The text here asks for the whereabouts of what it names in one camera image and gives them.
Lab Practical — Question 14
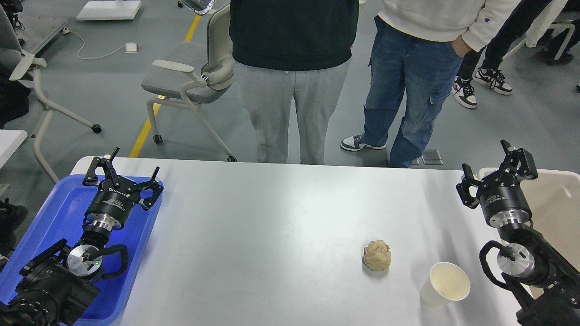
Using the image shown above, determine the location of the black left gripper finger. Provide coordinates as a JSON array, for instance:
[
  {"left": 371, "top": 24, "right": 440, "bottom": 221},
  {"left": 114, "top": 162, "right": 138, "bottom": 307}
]
[
  {"left": 82, "top": 147, "right": 120, "bottom": 187},
  {"left": 134, "top": 167, "right": 164, "bottom": 211}
]

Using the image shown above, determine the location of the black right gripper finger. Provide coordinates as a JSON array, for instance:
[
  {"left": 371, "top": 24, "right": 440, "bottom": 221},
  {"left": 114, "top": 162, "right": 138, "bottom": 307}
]
[
  {"left": 456, "top": 163, "right": 486, "bottom": 209},
  {"left": 493, "top": 139, "right": 538, "bottom": 180}
]

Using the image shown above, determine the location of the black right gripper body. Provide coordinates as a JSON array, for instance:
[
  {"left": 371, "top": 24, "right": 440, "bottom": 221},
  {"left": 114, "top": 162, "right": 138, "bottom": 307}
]
[{"left": 476, "top": 180, "right": 532, "bottom": 228}]

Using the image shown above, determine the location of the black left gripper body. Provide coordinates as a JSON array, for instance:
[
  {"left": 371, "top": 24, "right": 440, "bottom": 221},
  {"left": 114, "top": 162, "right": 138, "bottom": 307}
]
[{"left": 84, "top": 177, "right": 145, "bottom": 231}]

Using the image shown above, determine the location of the white paper cup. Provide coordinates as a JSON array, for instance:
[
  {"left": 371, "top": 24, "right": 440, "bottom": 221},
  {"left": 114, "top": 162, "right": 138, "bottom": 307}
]
[{"left": 419, "top": 262, "right": 471, "bottom": 307}]

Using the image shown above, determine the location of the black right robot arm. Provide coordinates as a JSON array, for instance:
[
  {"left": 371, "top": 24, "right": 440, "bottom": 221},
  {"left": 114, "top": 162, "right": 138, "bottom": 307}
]
[{"left": 456, "top": 139, "right": 580, "bottom": 326}]

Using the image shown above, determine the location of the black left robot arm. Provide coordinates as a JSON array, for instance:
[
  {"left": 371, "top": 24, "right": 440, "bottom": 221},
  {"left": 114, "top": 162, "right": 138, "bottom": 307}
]
[{"left": 1, "top": 157, "right": 164, "bottom": 326}]

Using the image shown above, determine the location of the blue plastic tray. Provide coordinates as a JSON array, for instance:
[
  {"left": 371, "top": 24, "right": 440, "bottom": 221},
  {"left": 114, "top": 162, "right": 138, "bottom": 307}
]
[{"left": 0, "top": 175, "right": 162, "bottom": 326}]

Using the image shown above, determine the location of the beige plastic bin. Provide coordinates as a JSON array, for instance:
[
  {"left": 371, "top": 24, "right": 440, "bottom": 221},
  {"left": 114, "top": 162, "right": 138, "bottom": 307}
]
[{"left": 477, "top": 168, "right": 580, "bottom": 300}]

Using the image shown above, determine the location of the black shoe lower left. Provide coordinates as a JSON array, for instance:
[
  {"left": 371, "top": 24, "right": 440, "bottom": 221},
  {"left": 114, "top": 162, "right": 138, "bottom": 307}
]
[{"left": 0, "top": 198, "right": 28, "bottom": 271}]

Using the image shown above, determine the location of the white side table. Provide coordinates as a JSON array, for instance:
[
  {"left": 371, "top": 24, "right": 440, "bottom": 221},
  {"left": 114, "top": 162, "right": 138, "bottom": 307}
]
[{"left": 0, "top": 129, "right": 28, "bottom": 168}]

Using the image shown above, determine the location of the crumpled brown paper ball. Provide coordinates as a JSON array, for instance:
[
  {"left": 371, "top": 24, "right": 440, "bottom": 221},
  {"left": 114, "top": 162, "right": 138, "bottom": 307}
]
[{"left": 363, "top": 240, "right": 392, "bottom": 272}]

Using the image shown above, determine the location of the grey office chair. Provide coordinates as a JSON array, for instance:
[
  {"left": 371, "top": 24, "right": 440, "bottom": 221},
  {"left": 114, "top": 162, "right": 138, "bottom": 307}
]
[{"left": 141, "top": 4, "right": 236, "bottom": 162}]

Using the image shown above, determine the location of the black bag at left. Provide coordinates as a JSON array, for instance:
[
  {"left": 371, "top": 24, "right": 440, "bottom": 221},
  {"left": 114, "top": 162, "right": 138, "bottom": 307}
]
[{"left": 0, "top": 74, "right": 31, "bottom": 129}]

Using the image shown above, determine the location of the person in black trousers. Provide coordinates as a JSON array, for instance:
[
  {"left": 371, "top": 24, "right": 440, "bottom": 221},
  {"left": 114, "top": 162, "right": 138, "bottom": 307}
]
[{"left": 451, "top": 0, "right": 551, "bottom": 109}]

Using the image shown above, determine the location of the grey chair at left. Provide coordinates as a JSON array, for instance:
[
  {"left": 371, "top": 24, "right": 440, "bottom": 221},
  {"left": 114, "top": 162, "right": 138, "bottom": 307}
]
[{"left": 1, "top": 8, "right": 102, "bottom": 183}]

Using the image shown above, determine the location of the person in blue jeans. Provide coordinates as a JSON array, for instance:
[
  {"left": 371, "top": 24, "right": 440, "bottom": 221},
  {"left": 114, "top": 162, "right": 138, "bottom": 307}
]
[{"left": 340, "top": 0, "right": 519, "bottom": 168}]

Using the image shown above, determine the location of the grey floor cart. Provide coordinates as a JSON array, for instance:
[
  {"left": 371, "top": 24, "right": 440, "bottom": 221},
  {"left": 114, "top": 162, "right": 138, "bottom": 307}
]
[{"left": 16, "top": 16, "right": 68, "bottom": 54}]

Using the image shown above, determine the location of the white flat platform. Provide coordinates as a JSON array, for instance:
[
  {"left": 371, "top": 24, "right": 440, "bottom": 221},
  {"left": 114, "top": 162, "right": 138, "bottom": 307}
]
[{"left": 76, "top": 0, "right": 141, "bottom": 21}]

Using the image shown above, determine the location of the shiny metal tray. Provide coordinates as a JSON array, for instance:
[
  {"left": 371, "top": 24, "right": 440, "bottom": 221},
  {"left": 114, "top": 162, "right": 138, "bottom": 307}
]
[{"left": 177, "top": 0, "right": 215, "bottom": 16}]

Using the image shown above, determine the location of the person in grey sweatpants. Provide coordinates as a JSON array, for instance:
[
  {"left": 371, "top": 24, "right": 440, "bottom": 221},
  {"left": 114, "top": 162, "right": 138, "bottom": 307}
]
[{"left": 229, "top": 0, "right": 360, "bottom": 165}]

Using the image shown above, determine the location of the white power adapter with cable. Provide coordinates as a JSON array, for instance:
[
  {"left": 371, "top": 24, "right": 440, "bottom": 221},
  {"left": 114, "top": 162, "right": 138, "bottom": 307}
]
[{"left": 61, "top": 28, "right": 139, "bottom": 60}]

